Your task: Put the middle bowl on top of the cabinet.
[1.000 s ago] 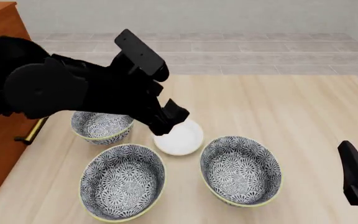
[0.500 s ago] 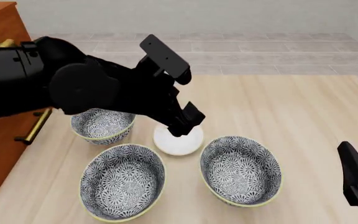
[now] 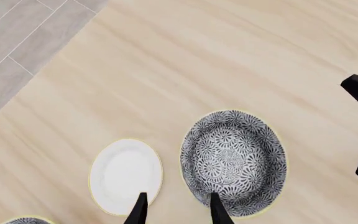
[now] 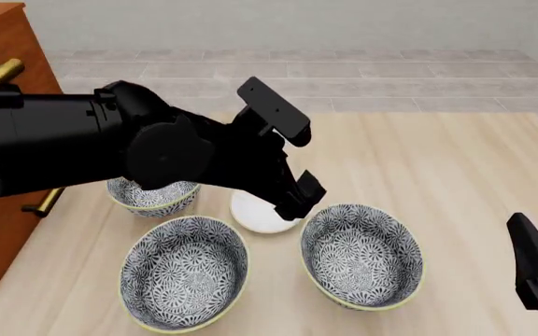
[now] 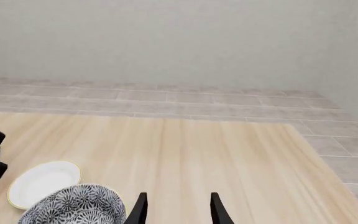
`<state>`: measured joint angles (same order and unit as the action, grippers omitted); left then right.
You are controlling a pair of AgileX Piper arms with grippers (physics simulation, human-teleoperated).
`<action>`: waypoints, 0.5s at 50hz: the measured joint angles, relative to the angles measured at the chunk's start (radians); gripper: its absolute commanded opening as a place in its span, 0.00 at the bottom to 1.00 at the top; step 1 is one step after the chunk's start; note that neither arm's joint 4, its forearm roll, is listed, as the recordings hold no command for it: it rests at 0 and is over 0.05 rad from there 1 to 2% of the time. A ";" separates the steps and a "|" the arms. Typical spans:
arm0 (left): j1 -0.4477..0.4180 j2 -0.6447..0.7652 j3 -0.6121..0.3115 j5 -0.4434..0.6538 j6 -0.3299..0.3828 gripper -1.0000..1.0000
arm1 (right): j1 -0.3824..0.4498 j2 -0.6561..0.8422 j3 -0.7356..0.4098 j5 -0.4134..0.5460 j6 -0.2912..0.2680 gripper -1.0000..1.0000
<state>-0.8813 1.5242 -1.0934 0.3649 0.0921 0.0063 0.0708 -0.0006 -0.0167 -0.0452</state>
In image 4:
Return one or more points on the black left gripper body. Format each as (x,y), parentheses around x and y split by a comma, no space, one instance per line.
(259,168)

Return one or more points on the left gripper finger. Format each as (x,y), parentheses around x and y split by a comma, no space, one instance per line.
(291,210)
(311,190)

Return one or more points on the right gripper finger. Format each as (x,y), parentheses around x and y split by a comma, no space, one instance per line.
(528,245)

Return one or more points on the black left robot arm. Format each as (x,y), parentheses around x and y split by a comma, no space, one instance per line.
(54,140)

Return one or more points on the patterned black white bowl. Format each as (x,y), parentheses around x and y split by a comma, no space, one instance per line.
(182,276)
(150,201)
(362,259)

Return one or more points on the wooden cabinet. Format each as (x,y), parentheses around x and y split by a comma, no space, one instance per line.
(35,66)

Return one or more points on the white plate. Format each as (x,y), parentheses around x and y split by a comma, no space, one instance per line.
(255,218)

